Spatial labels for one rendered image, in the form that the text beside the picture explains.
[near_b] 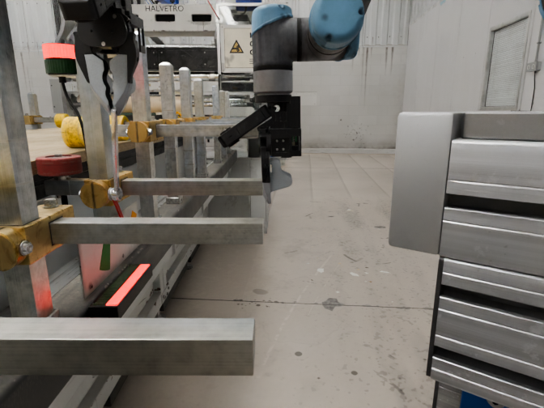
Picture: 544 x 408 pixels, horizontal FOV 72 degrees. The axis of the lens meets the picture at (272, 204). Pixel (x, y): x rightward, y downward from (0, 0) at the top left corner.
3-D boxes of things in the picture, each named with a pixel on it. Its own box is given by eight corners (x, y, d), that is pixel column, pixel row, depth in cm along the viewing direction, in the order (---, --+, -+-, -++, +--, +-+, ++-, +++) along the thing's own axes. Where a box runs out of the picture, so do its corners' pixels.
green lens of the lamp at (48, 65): (89, 75, 71) (88, 63, 70) (73, 72, 65) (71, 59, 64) (57, 75, 71) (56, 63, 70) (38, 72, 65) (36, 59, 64)
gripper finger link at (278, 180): (293, 206, 74) (292, 159, 72) (263, 206, 74) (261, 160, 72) (292, 202, 77) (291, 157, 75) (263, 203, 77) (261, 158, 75)
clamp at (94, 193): (134, 193, 82) (133, 170, 81) (108, 209, 69) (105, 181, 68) (108, 193, 82) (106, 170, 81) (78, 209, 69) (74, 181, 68)
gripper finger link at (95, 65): (125, 115, 64) (121, 57, 61) (111, 116, 58) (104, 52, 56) (107, 114, 64) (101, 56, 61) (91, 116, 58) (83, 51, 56)
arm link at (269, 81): (252, 70, 68) (254, 74, 76) (252, 96, 69) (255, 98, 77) (293, 69, 68) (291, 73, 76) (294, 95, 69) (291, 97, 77)
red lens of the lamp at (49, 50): (87, 61, 70) (87, 48, 70) (71, 57, 64) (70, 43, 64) (56, 61, 70) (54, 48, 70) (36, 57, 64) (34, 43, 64)
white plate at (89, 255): (142, 244, 86) (138, 201, 84) (87, 299, 61) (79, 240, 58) (139, 244, 86) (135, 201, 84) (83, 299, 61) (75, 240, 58)
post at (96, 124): (126, 290, 80) (102, 47, 68) (120, 298, 76) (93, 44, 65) (110, 290, 80) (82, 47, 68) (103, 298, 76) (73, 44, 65)
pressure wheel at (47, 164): (94, 205, 82) (87, 151, 79) (74, 214, 74) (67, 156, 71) (57, 205, 82) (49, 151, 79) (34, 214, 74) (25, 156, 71)
